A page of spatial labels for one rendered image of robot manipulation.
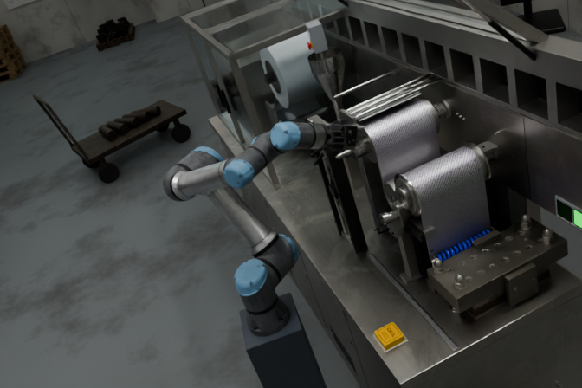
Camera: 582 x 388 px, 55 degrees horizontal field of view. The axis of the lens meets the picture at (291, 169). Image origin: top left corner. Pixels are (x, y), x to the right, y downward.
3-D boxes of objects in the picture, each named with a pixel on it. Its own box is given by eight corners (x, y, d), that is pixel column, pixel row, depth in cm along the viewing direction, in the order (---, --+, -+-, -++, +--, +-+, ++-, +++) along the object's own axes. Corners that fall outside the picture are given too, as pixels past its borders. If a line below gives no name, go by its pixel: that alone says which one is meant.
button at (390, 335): (375, 336, 175) (373, 331, 173) (394, 326, 176) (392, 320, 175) (385, 351, 169) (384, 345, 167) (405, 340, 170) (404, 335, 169)
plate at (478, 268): (429, 283, 178) (426, 269, 175) (531, 230, 185) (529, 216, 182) (459, 313, 164) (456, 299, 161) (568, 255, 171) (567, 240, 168)
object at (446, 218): (430, 259, 180) (420, 214, 171) (490, 229, 184) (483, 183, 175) (430, 260, 179) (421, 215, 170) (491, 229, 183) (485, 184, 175)
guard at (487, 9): (236, -48, 216) (243, -66, 215) (350, 8, 242) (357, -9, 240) (374, -25, 119) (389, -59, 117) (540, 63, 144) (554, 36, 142)
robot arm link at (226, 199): (267, 289, 196) (164, 172, 190) (290, 261, 205) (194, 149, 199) (285, 283, 187) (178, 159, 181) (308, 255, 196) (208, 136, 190)
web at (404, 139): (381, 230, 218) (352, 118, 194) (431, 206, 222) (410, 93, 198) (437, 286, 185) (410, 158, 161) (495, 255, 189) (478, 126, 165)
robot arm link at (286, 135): (265, 126, 155) (284, 118, 149) (294, 126, 162) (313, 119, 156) (269, 153, 154) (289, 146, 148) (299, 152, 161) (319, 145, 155)
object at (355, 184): (339, 182, 259) (306, 69, 232) (365, 170, 261) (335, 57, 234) (352, 194, 247) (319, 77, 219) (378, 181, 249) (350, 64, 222)
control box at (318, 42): (307, 50, 207) (300, 24, 203) (325, 44, 207) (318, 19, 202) (311, 55, 201) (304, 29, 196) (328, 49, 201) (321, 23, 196)
